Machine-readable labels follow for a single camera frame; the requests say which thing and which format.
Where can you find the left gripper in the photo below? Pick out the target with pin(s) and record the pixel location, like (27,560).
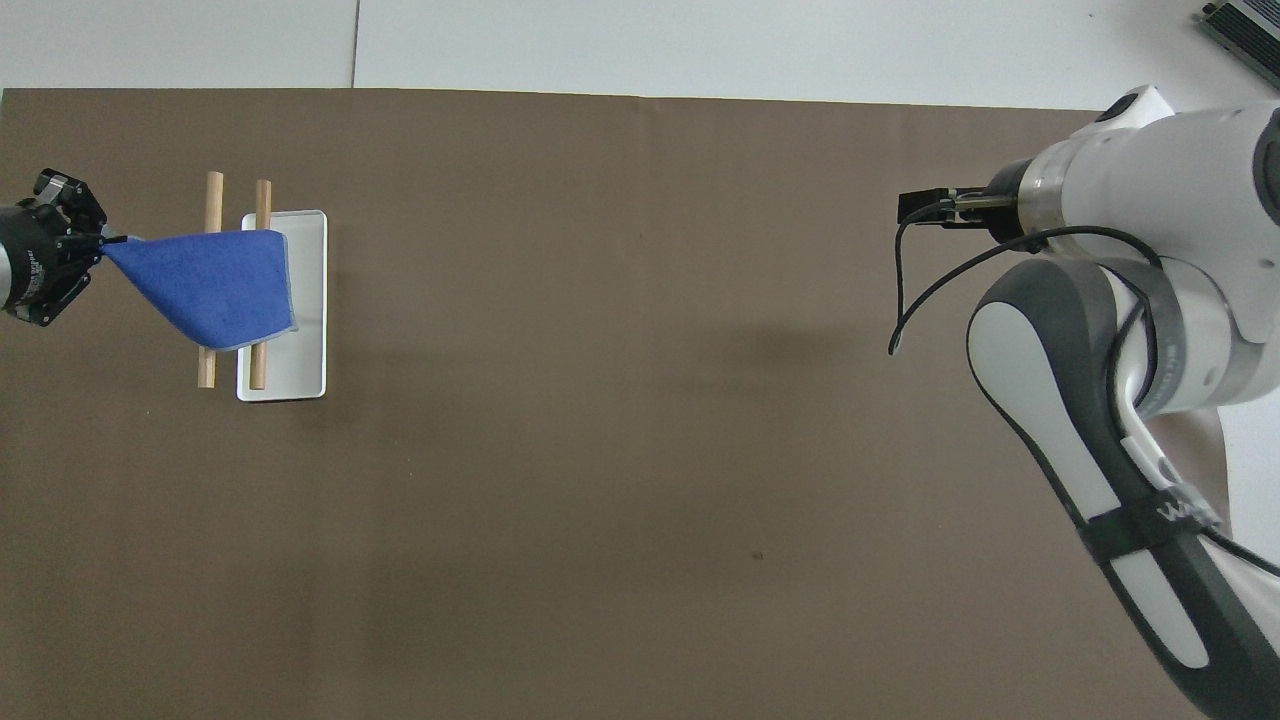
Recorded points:
(30,250)

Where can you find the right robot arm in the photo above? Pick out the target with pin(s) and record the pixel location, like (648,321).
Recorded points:
(1180,250)

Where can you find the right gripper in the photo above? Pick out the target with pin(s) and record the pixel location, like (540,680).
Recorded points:
(1008,200)

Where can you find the white rack base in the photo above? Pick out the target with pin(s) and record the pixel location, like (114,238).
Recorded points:
(305,300)

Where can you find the grey ribbed metal box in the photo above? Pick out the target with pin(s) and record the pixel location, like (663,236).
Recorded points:
(1250,28)

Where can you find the blue towel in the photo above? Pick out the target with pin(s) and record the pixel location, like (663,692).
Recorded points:
(215,285)

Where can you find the wooden rack rod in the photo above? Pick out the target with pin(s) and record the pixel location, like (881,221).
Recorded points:
(262,203)
(212,200)

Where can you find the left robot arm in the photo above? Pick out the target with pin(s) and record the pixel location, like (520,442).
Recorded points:
(3,280)

